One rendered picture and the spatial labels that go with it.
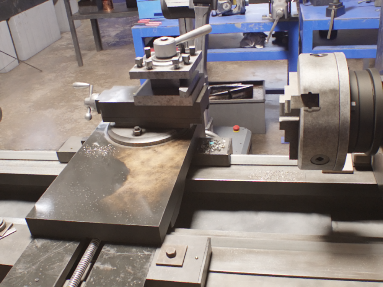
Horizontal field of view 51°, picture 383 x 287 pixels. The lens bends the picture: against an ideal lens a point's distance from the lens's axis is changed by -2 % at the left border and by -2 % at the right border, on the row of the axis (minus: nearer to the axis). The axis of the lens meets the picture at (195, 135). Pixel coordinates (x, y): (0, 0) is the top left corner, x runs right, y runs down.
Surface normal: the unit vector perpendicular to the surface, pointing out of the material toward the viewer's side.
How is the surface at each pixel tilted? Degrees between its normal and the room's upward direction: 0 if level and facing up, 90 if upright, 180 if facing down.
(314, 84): 41
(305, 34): 90
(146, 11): 90
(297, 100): 54
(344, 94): 49
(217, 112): 90
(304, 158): 111
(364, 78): 13
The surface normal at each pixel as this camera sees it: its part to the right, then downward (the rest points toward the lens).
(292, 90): -0.16, -0.60
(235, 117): -0.13, 0.49
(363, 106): -0.20, -0.04
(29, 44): 0.98, 0.00
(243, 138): -0.10, -0.87
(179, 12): -0.18, 0.79
